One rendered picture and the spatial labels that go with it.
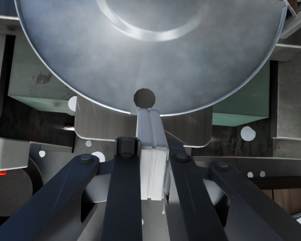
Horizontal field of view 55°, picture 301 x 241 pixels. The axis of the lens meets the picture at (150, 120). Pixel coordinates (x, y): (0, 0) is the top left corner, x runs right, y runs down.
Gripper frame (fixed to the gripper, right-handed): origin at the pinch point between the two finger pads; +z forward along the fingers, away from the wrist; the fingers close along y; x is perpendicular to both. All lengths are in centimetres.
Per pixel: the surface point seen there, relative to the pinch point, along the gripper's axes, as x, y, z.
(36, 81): -2.0, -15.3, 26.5
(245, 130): -6.6, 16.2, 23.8
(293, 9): 10.1, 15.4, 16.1
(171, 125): -2.3, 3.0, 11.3
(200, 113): -1.0, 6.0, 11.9
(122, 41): 5.3, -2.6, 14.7
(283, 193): -30, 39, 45
